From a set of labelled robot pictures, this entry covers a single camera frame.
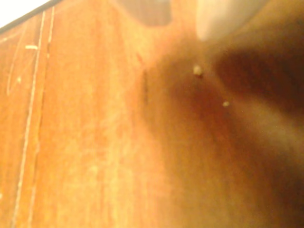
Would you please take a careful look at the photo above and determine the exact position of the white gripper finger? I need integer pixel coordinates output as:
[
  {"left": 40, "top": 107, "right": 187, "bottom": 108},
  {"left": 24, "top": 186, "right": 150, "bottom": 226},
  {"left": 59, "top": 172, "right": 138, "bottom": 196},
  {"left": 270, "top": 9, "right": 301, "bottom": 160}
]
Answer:
[
  {"left": 196, "top": 0, "right": 264, "bottom": 41},
  {"left": 116, "top": 0, "right": 172, "bottom": 26}
]

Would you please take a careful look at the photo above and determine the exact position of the white paper sheet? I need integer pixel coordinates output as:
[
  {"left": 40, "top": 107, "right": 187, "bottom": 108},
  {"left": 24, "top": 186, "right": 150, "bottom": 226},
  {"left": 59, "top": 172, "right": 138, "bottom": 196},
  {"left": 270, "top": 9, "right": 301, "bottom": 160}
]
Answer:
[{"left": 0, "top": 0, "right": 52, "bottom": 30}]

